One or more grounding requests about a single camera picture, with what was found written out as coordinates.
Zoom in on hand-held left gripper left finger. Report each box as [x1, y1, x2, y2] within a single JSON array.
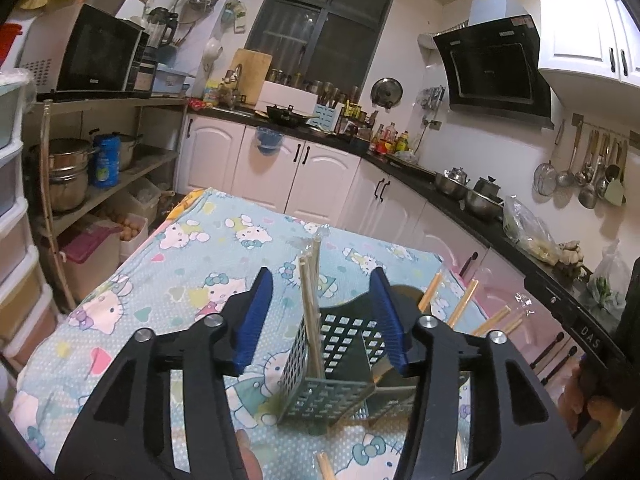
[[54, 267, 275, 480]]

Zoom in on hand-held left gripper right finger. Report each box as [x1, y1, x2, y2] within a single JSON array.
[[368, 266, 587, 480]]

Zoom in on chopstick pair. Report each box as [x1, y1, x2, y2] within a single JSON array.
[[471, 305, 512, 337], [501, 292, 538, 336], [299, 227, 331, 381]]

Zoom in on grey perforated utensil holder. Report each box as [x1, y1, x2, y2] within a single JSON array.
[[276, 285, 467, 436]]

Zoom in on row of hanging kitchen utensils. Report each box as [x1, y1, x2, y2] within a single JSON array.
[[531, 115, 629, 211]]

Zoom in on person's right hand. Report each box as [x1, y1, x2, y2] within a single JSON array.
[[556, 385, 626, 467]]

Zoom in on plastic bag of greens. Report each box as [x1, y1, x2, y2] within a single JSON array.
[[584, 244, 632, 312]]

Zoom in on wooden chopsticks in caddy left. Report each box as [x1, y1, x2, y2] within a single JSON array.
[[417, 272, 444, 312]]

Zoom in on black appliance front panel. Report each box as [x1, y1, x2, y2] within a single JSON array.
[[524, 272, 621, 387]]

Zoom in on loose wooden chopsticks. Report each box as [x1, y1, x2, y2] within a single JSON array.
[[446, 280, 480, 328]]

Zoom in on ginger root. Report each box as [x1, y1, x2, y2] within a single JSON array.
[[556, 241, 587, 267]]

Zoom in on printed cartoon cat blanket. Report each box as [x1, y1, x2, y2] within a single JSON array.
[[10, 187, 481, 480]]

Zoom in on clear plastic food bag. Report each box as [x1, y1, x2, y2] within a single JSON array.
[[501, 195, 559, 267]]

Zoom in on steel mixing bowl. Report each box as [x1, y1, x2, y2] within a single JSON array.
[[433, 172, 469, 202], [464, 190, 504, 222]]

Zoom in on box of eggs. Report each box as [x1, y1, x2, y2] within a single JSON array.
[[106, 211, 149, 262]]

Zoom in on white base cabinets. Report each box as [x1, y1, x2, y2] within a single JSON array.
[[180, 112, 576, 377]]

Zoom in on steel pot with lid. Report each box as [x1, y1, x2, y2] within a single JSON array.
[[471, 175, 502, 197]]

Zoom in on pink lidded storage box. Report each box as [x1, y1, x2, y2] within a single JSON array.
[[56, 226, 122, 302]]

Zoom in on row of condiment bottles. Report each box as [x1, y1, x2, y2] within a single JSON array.
[[370, 121, 417, 157]]

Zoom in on hanging blue bowl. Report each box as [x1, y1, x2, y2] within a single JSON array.
[[254, 125, 284, 157]]

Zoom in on metal shelf rack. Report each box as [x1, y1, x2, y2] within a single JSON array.
[[22, 96, 189, 311]]

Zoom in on rack of spice jars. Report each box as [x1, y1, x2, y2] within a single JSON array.
[[340, 101, 376, 137]]

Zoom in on small steel pot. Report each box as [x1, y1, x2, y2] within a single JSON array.
[[117, 133, 144, 172]]

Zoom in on black wok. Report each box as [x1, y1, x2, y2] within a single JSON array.
[[264, 103, 322, 129]]

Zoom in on blue knife block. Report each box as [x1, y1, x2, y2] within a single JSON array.
[[312, 102, 342, 134]]

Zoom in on blue canister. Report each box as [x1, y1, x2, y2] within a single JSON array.
[[91, 131, 122, 189]]

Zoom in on white storage box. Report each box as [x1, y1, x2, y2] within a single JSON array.
[[259, 79, 322, 112]]

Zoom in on hanging pan lid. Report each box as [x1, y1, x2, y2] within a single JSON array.
[[370, 76, 404, 109]]

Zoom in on large steel stock pot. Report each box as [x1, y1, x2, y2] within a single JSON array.
[[26, 138, 102, 212]]

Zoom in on wooden cutting board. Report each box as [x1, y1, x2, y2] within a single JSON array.
[[227, 48, 274, 104]]

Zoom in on pale blue plastic basket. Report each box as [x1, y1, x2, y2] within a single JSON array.
[[150, 62, 197, 97]]

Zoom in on plastic drawer unit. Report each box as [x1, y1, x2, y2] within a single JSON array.
[[0, 80, 57, 367]]

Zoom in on black range hood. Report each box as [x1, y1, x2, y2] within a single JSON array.
[[431, 0, 554, 127]]

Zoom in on dark framed window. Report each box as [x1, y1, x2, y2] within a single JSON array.
[[246, 0, 399, 92]]

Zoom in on black blender jug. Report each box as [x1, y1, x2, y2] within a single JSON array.
[[144, 6, 179, 62]]

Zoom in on black microwave oven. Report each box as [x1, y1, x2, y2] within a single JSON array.
[[20, 2, 151, 99]]

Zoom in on red plastic lid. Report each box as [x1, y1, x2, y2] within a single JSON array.
[[0, 22, 24, 68]]

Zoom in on white wall cabinet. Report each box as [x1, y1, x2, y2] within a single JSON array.
[[537, 0, 640, 94]]

